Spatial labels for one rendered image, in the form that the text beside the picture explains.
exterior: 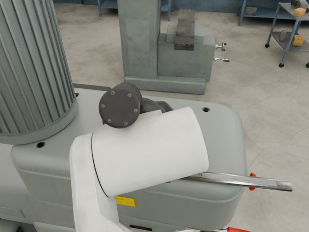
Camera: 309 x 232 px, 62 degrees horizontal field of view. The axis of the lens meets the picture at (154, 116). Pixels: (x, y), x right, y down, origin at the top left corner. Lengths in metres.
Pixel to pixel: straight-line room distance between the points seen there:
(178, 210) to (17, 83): 0.37
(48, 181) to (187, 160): 0.39
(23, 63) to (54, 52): 0.07
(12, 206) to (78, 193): 0.57
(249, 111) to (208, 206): 3.34
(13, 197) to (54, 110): 0.28
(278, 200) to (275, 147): 0.73
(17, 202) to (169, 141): 0.58
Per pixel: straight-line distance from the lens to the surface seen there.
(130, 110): 0.22
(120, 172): 0.23
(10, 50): 0.47
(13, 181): 0.72
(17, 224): 0.94
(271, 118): 3.79
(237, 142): 0.55
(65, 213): 0.69
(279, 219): 2.81
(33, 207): 0.75
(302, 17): 4.83
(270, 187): 0.49
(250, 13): 6.52
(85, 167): 0.23
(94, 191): 0.22
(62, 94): 0.54
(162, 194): 0.49
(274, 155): 3.30
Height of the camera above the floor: 2.27
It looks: 40 degrees down
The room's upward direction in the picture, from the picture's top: straight up
